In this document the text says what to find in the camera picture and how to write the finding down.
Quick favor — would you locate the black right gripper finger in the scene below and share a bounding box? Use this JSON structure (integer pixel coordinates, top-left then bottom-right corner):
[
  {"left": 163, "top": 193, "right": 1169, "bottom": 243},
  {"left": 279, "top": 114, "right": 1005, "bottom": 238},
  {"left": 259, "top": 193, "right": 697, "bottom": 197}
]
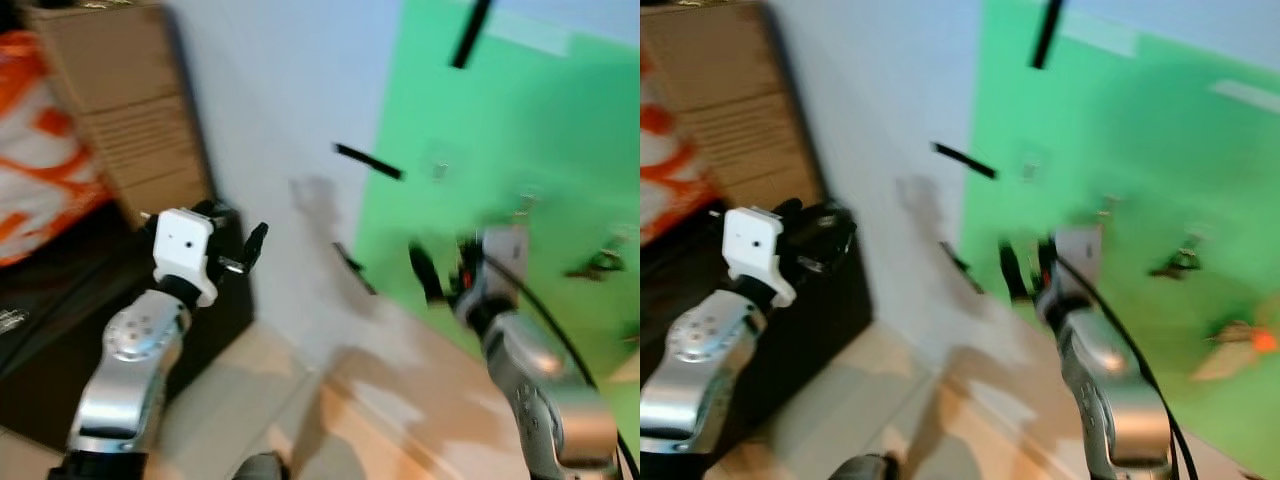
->
[
  {"left": 999, "top": 242, "right": 1031, "bottom": 303},
  {"left": 407, "top": 242, "right": 447, "bottom": 307}
]

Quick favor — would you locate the black cabinet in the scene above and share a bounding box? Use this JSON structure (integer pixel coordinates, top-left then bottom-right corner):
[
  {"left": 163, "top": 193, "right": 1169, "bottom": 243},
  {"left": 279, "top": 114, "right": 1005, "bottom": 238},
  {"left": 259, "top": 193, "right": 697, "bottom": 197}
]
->
[
  {"left": 640, "top": 198, "right": 877, "bottom": 443},
  {"left": 0, "top": 198, "right": 257, "bottom": 453}
]

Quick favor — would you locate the black tape strip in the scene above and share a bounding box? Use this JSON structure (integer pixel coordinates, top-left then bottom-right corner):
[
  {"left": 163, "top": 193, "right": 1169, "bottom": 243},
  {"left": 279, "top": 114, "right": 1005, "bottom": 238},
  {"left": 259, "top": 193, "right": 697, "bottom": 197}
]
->
[
  {"left": 332, "top": 142, "right": 407, "bottom": 183},
  {"left": 931, "top": 141, "right": 1000, "bottom": 182},
  {"left": 1029, "top": 0, "right": 1067, "bottom": 70},
  {"left": 449, "top": 0, "right": 495, "bottom": 70}
]

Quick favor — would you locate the brown cardboard box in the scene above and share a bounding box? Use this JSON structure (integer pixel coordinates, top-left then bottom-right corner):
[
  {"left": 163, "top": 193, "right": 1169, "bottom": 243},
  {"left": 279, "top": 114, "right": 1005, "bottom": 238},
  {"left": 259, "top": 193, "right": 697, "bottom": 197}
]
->
[
  {"left": 640, "top": 0, "right": 833, "bottom": 213},
  {"left": 24, "top": 0, "right": 218, "bottom": 232}
]

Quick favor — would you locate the orange and white bag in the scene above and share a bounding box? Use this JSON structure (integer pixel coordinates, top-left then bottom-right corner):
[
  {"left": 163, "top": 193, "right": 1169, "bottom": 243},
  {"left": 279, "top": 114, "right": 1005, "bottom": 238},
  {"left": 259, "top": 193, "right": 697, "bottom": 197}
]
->
[
  {"left": 0, "top": 30, "right": 113, "bottom": 269},
  {"left": 640, "top": 48, "right": 713, "bottom": 247}
]

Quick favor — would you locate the tan and orange object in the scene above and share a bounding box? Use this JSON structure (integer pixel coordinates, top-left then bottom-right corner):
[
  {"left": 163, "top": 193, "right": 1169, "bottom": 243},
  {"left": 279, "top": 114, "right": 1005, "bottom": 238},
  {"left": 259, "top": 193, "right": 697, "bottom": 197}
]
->
[{"left": 1192, "top": 318, "right": 1280, "bottom": 383}]

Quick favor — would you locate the grey robot leg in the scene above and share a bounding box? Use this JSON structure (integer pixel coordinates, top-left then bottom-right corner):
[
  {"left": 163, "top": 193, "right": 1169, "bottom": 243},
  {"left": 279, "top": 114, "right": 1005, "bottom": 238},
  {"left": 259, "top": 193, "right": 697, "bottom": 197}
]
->
[
  {"left": 233, "top": 451, "right": 292, "bottom": 480},
  {"left": 828, "top": 451, "right": 903, "bottom": 480}
]

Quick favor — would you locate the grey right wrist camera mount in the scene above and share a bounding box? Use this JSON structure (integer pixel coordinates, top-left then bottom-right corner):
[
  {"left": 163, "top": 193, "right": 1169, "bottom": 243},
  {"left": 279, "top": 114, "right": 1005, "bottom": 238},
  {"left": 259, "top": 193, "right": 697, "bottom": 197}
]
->
[
  {"left": 476, "top": 224, "right": 531, "bottom": 303},
  {"left": 1050, "top": 224, "right": 1103, "bottom": 303}
]

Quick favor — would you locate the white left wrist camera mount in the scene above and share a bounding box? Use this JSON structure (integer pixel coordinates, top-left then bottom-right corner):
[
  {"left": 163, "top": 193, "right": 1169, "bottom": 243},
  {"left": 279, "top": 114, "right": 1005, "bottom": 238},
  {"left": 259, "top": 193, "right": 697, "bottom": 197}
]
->
[
  {"left": 721, "top": 205, "right": 799, "bottom": 309},
  {"left": 151, "top": 207, "right": 224, "bottom": 309}
]

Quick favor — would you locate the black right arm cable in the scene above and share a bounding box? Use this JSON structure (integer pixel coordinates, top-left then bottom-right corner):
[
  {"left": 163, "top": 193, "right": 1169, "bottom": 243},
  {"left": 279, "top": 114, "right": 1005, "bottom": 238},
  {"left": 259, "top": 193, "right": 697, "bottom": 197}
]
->
[
  {"left": 1054, "top": 252, "right": 1203, "bottom": 480},
  {"left": 484, "top": 252, "right": 641, "bottom": 480}
]

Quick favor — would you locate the green wall sheet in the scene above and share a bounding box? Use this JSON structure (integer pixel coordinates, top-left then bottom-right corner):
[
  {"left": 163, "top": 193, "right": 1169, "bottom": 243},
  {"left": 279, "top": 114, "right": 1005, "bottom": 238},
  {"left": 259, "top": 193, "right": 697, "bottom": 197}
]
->
[
  {"left": 352, "top": 0, "right": 641, "bottom": 446},
  {"left": 957, "top": 0, "right": 1280, "bottom": 479}
]

